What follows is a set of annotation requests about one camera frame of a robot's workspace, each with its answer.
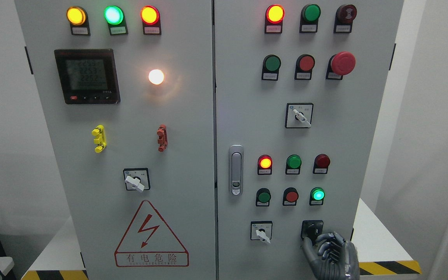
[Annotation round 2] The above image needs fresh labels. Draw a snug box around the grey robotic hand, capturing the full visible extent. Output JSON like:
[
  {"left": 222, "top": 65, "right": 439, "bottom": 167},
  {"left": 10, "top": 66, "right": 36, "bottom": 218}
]
[{"left": 302, "top": 232, "right": 360, "bottom": 280}]

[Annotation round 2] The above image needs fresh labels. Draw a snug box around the red lit light top right door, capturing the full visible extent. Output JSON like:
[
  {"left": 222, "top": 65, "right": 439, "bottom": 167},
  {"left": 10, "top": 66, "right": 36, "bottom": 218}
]
[{"left": 264, "top": 4, "right": 285, "bottom": 34}]

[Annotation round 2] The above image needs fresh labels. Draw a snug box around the silver door latch handle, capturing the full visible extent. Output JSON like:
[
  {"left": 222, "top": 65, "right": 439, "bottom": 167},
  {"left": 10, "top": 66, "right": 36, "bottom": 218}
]
[{"left": 229, "top": 145, "right": 244, "bottom": 196}]

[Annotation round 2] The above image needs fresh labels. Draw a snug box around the green push button upper row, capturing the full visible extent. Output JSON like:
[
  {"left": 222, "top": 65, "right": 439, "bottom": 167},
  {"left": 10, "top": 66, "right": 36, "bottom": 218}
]
[{"left": 261, "top": 54, "right": 281, "bottom": 81}]

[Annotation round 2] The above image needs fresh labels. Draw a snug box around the green lit indicator light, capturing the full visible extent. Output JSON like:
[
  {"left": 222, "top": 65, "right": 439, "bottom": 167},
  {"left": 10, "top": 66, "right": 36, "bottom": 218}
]
[{"left": 103, "top": 5, "right": 128, "bottom": 35}]

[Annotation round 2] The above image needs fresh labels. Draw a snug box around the yellow terminal connector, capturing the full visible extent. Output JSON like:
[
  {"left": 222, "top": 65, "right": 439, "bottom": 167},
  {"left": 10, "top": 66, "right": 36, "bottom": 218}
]
[{"left": 92, "top": 124, "right": 107, "bottom": 154}]

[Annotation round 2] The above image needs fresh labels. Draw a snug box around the grey electrical control cabinet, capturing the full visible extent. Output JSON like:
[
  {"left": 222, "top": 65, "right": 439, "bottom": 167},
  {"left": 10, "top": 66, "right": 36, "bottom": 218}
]
[{"left": 15, "top": 0, "right": 403, "bottom": 280}]

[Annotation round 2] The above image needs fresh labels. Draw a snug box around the red push button upper row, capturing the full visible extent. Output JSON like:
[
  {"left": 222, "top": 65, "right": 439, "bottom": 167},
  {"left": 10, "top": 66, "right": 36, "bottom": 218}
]
[{"left": 294, "top": 54, "right": 315, "bottom": 81}]

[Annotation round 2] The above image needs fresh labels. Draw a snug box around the black digital power meter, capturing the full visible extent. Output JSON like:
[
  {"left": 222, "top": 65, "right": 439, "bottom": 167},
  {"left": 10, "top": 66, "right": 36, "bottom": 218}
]
[{"left": 54, "top": 49, "right": 121, "bottom": 105}]

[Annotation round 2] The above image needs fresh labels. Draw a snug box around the lower white rotary selector switch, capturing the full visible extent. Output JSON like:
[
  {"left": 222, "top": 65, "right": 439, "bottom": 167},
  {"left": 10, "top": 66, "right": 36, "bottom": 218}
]
[{"left": 250, "top": 221, "right": 273, "bottom": 245}]

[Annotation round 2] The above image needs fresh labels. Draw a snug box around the green unlit light top row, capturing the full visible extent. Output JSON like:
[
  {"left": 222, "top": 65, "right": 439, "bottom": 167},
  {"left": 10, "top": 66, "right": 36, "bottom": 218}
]
[{"left": 299, "top": 3, "right": 321, "bottom": 33}]

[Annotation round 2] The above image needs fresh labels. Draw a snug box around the red emergency stop mushroom button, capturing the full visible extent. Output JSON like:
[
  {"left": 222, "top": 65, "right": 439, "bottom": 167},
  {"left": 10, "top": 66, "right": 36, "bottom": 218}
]
[{"left": 325, "top": 51, "right": 356, "bottom": 81}]

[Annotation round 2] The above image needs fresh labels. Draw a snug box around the green light middle centre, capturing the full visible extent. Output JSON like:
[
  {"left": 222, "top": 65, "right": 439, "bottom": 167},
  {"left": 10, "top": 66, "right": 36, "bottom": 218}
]
[{"left": 285, "top": 154, "right": 302, "bottom": 174}]

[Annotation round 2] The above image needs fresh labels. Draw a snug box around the green light lower right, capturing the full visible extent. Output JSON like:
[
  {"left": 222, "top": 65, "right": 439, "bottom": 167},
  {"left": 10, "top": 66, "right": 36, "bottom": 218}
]
[{"left": 309, "top": 187, "right": 325, "bottom": 206}]

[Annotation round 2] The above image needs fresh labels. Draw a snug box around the green push button lower left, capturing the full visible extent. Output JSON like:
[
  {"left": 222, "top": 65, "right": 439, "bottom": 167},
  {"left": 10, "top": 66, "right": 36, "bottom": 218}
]
[{"left": 255, "top": 188, "right": 271, "bottom": 207}]

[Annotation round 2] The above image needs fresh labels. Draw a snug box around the red terminal connector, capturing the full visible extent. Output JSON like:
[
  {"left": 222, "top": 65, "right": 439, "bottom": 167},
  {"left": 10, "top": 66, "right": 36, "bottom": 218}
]
[{"left": 156, "top": 124, "right": 168, "bottom": 152}]

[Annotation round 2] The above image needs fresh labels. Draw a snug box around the dark red buzzer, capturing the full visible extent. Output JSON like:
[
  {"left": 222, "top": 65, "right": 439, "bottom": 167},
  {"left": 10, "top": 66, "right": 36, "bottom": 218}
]
[{"left": 334, "top": 5, "right": 357, "bottom": 33}]

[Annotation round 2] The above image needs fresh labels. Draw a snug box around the red lit light middle left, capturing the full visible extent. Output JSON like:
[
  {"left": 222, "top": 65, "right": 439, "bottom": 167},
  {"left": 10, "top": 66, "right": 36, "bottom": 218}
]
[{"left": 257, "top": 154, "right": 273, "bottom": 175}]

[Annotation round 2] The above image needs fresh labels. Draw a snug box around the yellow indicator light top left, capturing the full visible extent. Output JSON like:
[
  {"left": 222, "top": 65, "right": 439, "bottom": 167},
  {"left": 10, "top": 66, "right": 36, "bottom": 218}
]
[{"left": 67, "top": 6, "right": 91, "bottom": 36}]

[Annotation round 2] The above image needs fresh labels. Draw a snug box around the red light middle right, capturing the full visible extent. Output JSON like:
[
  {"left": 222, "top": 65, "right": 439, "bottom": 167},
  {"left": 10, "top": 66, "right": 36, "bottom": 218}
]
[{"left": 313, "top": 154, "right": 331, "bottom": 174}]

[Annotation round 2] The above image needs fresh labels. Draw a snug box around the black rotary knob switch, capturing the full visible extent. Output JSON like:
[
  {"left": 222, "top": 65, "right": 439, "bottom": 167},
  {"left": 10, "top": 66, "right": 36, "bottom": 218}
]
[{"left": 300, "top": 220, "right": 324, "bottom": 243}]

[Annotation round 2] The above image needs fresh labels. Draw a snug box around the white platform with hazard stripes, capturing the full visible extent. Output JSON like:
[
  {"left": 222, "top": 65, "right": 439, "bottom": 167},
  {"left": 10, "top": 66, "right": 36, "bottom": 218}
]
[{"left": 23, "top": 200, "right": 422, "bottom": 280}]

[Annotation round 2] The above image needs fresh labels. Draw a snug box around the left door rotary selector switch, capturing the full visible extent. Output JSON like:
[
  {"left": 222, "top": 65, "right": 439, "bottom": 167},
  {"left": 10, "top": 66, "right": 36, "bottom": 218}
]
[{"left": 123, "top": 167, "right": 151, "bottom": 193}]

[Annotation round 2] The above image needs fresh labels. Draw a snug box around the upper right rotary selector switch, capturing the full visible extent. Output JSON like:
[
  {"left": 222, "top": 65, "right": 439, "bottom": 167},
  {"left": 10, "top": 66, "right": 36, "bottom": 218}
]
[{"left": 285, "top": 103, "right": 313, "bottom": 129}]

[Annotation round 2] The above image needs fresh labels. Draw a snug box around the red lit indicator light left door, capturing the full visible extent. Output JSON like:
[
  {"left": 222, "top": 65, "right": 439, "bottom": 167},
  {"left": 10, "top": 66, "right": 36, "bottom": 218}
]
[{"left": 140, "top": 5, "right": 161, "bottom": 35}]

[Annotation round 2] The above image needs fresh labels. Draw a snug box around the red push button lower centre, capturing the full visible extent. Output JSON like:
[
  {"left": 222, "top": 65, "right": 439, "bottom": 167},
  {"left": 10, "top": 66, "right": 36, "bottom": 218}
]
[{"left": 282, "top": 187, "right": 299, "bottom": 206}]

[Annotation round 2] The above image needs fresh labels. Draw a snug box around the white lit indicator lamp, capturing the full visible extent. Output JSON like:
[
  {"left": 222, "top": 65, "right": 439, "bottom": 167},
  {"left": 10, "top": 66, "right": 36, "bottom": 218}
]
[{"left": 148, "top": 69, "right": 165, "bottom": 85}]

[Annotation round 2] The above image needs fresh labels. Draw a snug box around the red high voltage warning sticker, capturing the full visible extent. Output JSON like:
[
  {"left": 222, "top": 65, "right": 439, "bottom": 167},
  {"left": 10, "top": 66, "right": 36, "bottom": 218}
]
[{"left": 114, "top": 200, "right": 189, "bottom": 268}]

